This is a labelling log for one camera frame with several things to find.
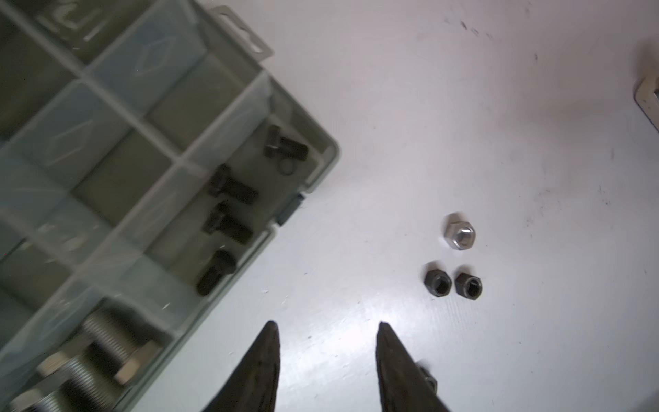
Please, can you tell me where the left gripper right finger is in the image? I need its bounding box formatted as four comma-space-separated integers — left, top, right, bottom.
375, 322, 449, 411

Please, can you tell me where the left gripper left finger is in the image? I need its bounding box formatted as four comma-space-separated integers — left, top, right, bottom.
204, 320, 281, 412

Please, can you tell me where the black hex nut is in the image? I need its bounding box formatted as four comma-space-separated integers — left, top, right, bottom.
424, 269, 453, 297
455, 272, 483, 300
419, 366, 438, 394

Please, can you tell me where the silver hex bolt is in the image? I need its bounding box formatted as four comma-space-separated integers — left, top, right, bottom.
8, 355, 124, 411
37, 309, 161, 386

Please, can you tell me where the silver hex nut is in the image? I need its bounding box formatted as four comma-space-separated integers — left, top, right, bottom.
444, 221, 476, 251

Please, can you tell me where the black hex bolt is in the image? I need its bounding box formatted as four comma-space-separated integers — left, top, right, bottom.
264, 125, 309, 161
207, 164, 258, 205
202, 202, 253, 245
197, 250, 238, 296

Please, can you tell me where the grey plastic organizer box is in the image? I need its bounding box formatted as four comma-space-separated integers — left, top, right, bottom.
1, 1, 340, 411

